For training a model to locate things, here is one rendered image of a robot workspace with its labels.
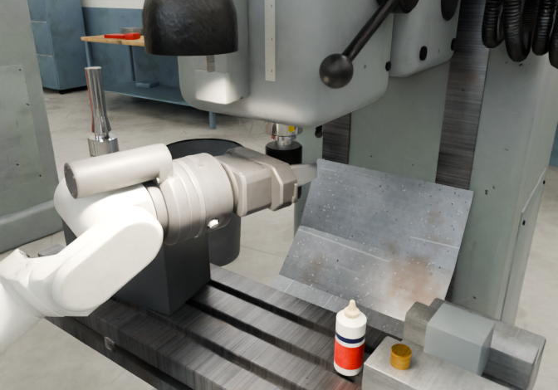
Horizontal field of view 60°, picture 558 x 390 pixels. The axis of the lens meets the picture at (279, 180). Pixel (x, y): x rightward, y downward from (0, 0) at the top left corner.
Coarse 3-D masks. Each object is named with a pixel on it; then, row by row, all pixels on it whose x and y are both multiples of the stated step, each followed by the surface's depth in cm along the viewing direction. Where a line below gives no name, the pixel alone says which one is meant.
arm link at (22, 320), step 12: (0, 288) 42; (0, 300) 42; (12, 300) 42; (0, 312) 42; (12, 312) 42; (24, 312) 43; (0, 324) 42; (12, 324) 43; (24, 324) 43; (0, 336) 42; (12, 336) 43; (0, 348) 43
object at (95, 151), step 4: (88, 144) 80; (112, 144) 80; (116, 144) 81; (92, 148) 79; (96, 148) 79; (100, 148) 79; (104, 148) 79; (108, 148) 79; (112, 148) 80; (116, 148) 81; (92, 152) 79; (96, 152) 79; (100, 152) 79; (104, 152) 79; (108, 152) 80; (112, 152) 80; (92, 156) 80
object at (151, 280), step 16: (64, 224) 83; (192, 240) 81; (160, 256) 75; (176, 256) 78; (192, 256) 82; (208, 256) 87; (144, 272) 78; (160, 272) 76; (176, 272) 78; (192, 272) 82; (208, 272) 87; (128, 288) 81; (144, 288) 79; (160, 288) 77; (176, 288) 79; (192, 288) 83; (144, 304) 81; (160, 304) 79; (176, 304) 80
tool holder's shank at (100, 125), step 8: (88, 72) 76; (96, 72) 76; (88, 80) 76; (96, 80) 76; (88, 88) 77; (96, 88) 77; (96, 96) 77; (104, 96) 78; (96, 104) 78; (104, 104) 78; (96, 112) 78; (104, 112) 78; (96, 120) 78; (104, 120) 79; (96, 128) 79; (104, 128) 79; (96, 136) 80; (104, 136) 80
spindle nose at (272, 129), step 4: (268, 124) 59; (272, 124) 58; (276, 124) 58; (280, 124) 58; (284, 124) 58; (268, 128) 59; (272, 128) 58; (276, 128) 58; (280, 128) 58; (284, 128) 58; (296, 128) 58; (300, 128) 59; (268, 132) 59; (272, 132) 58; (276, 132) 58; (280, 132) 58; (284, 132) 58; (288, 132) 58; (292, 132) 58; (296, 132) 59; (300, 132) 59; (280, 136) 58; (284, 136) 58; (288, 136) 58
